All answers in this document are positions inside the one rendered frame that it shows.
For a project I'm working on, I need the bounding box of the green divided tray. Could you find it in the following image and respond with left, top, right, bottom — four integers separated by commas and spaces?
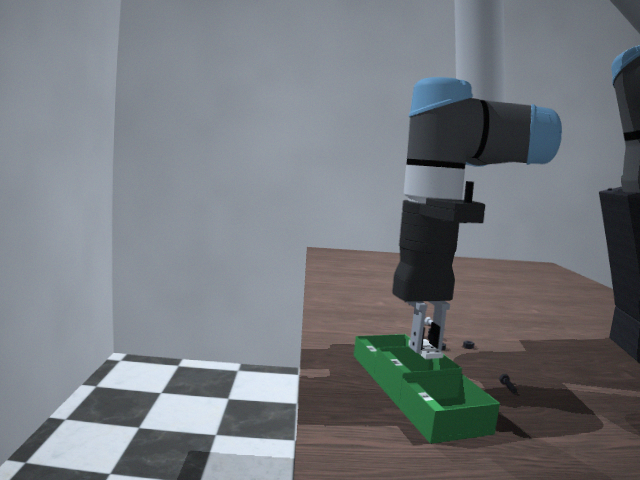
354, 334, 500, 444

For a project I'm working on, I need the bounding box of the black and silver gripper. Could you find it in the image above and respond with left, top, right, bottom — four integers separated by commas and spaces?
392, 165, 485, 353

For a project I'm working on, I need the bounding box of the white domino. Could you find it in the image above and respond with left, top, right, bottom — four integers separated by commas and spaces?
419, 339, 443, 359

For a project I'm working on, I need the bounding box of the black bolt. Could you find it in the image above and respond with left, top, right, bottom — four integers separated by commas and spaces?
499, 374, 517, 393

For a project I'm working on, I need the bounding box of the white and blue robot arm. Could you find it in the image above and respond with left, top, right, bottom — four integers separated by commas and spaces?
407, 0, 640, 193

